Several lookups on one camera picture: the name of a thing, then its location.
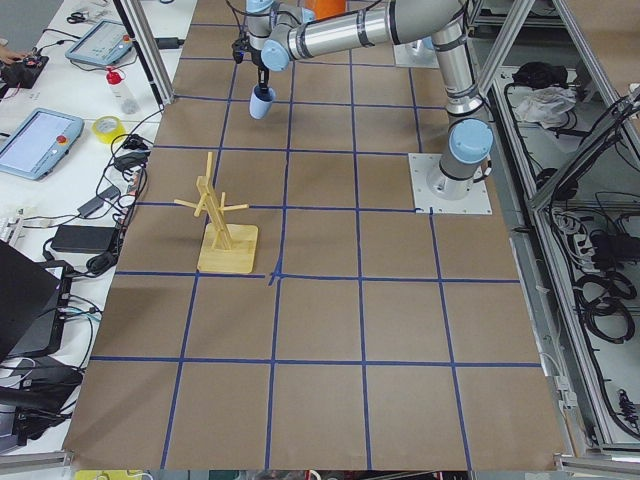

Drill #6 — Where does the near teach pendant tablet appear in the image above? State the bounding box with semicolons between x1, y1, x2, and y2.
1;108;84;180

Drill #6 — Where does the orange can with silver lid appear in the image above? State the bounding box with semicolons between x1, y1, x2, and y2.
312;0;347;19

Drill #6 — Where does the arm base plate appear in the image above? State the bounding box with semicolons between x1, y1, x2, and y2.
408;153;493;215
394;37;439;69

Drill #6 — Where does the far teach pendant tablet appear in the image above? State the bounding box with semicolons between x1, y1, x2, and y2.
65;20;133;67

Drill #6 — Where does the aluminium frame post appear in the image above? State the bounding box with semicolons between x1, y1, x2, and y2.
113;0;174;107

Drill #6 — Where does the red capped squeeze bottle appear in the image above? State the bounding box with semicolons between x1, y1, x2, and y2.
106;67;139;115

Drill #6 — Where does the black laptop computer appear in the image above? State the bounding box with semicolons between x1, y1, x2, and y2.
1;242;72;360

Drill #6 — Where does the yellow tape roll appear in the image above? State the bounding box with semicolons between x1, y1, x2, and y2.
91;115;126;144

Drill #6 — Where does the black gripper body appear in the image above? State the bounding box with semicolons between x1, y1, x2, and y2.
249;47;270;83

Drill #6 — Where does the black power adapter brick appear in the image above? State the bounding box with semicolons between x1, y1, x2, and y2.
51;225;116;254

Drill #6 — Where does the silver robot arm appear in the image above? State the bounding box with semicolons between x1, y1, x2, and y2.
232;1;494;201

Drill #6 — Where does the crumpled white cloth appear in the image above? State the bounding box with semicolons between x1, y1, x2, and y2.
514;86;577;129

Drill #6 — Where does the wooden cup rack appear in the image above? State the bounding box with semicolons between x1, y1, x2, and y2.
174;152;259;274

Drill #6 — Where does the teach pendant tablet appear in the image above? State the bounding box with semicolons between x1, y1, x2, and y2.
65;20;133;67
1;108;84;180

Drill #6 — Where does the light blue plastic cup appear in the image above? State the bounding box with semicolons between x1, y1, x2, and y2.
249;85;276;120

